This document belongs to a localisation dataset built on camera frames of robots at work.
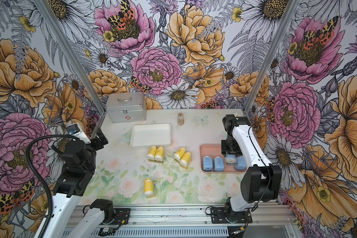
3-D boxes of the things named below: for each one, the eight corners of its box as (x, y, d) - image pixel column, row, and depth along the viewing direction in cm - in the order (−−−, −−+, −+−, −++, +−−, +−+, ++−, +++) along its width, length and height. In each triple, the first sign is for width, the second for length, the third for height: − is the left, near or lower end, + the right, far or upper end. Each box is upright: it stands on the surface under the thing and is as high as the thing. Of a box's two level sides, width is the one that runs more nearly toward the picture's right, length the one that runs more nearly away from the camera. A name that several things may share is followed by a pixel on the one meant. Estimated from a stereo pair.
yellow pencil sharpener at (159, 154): (156, 163, 94) (154, 157, 88) (157, 152, 99) (156, 146, 93) (163, 163, 94) (162, 157, 88) (164, 152, 99) (163, 146, 93)
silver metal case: (110, 123, 116) (102, 107, 104) (117, 107, 128) (110, 91, 116) (145, 123, 116) (140, 108, 104) (148, 107, 128) (145, 91, 116)
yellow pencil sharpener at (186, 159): (179, 165, 93) (179, 160, 88) (186, 156, 98) (187, 150, 92) (185, 169, 92) (185, 164, 86) (192, 159, 96) (193, 154, 90)
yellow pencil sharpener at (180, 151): (174, 161, 95) (173, 155, 89) (180, 151, 100) (180, 145, 94) (179, 164, 94) (179, 158, 88) (185, 154, 98) (186, 147, 92)
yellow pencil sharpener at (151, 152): (149, 162, 94) (147, 156, 88) (150, 151, 99) (149, 145, 93) (156, 162, 94) (154, 156, 88) (157, 151, 99) (155, 145, 93)
